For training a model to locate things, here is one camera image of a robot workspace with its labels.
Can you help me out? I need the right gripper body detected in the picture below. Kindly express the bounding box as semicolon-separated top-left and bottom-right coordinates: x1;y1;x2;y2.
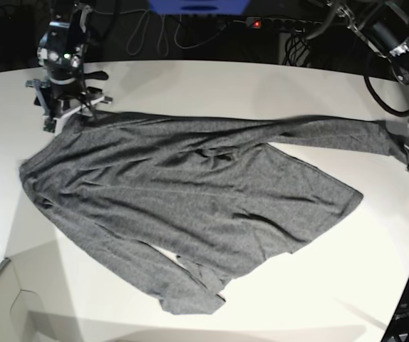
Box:
25;70;113;118

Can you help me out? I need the grey long-sleeve t-shirt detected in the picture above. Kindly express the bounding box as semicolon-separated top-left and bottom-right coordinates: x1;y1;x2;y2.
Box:
19;113;407;314

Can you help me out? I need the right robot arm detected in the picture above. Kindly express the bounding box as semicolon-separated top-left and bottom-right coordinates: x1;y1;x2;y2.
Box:
26;1;113;133

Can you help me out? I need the blue plastic bin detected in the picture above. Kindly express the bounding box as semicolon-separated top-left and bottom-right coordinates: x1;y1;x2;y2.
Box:
148;0;250;15

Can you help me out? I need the black power strip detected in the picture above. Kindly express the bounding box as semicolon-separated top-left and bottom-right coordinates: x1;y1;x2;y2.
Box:
244;17;321;33

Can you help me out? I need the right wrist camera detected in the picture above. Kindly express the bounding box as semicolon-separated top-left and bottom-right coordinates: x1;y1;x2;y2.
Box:
43;115;68;135

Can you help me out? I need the grey looped cable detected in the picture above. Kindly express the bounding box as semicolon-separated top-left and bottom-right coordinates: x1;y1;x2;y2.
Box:
125;10;227;56

